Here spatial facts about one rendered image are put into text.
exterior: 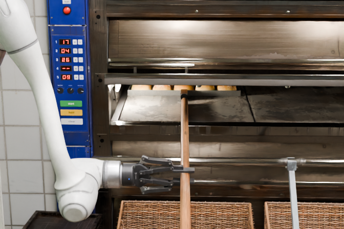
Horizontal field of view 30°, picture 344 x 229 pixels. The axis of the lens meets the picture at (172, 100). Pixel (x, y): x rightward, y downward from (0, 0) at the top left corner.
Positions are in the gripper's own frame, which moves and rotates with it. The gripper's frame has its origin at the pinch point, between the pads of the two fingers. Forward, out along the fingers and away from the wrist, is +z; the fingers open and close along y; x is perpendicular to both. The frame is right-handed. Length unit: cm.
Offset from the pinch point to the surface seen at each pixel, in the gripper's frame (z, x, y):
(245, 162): 22.0, -20.4, 3.1
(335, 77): 57, -43, -23
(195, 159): 4.1, -21.0, 2.4
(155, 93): -14, -106, 0
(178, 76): -2.2, -43.7, -22.9
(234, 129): 21, -58, 3
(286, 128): 43, -58, 2
